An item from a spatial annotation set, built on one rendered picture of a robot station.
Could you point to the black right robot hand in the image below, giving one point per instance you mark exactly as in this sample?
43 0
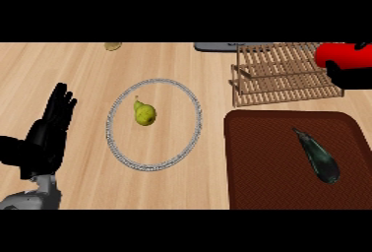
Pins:
350 78

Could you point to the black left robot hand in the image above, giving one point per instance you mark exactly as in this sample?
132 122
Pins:
46 138

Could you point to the red can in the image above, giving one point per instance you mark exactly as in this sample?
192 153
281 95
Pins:
344 55

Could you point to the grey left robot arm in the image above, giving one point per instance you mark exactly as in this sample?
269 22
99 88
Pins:
36 197

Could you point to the wooden tiered shelf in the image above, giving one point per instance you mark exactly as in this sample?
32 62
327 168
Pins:
281 78

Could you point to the brown woven tray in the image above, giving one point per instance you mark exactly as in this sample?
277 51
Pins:
271 164

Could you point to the green pear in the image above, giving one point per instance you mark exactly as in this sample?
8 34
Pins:
145 113

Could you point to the dark green eggplant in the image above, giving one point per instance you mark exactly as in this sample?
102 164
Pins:
319 157

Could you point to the grey flat appliance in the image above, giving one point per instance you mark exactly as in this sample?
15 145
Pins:
218 46

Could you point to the olive round object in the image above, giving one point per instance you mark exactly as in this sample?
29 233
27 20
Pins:
113 46

